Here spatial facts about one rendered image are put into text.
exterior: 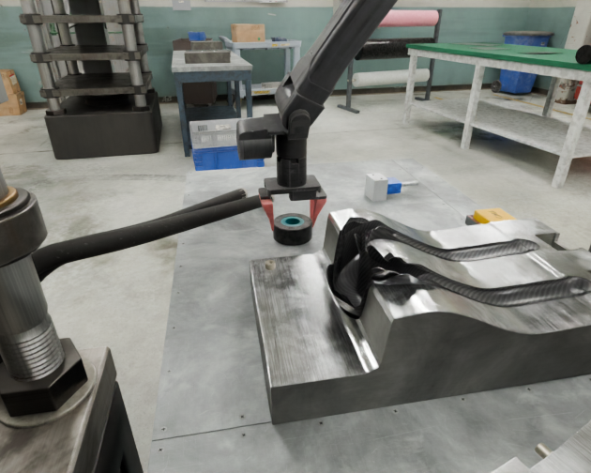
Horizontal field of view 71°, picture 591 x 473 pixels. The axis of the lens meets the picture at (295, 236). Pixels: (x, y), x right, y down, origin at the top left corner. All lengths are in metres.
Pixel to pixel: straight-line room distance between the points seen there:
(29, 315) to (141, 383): 1.21
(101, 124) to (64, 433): 3.90
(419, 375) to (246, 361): 0.22
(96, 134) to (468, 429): 4.13
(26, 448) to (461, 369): 0.49
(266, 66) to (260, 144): 6.25
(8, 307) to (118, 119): 3.85
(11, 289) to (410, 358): 0.42
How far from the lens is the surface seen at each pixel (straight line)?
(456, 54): 4.71
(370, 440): 0.50
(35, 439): 0.59
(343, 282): 0.59
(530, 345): 0.57
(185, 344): 0.61
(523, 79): 8.20
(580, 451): 0.46
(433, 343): 0.49
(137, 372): 1.77
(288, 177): 0.77
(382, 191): 1.03
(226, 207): 0.82
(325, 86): 0.69
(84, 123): 4.38
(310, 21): 7.11
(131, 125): 4.32
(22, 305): 0.53
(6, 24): 7.17
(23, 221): 0.48
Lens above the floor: 1.20
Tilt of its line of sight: 28 degrees down
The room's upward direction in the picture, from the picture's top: straight up
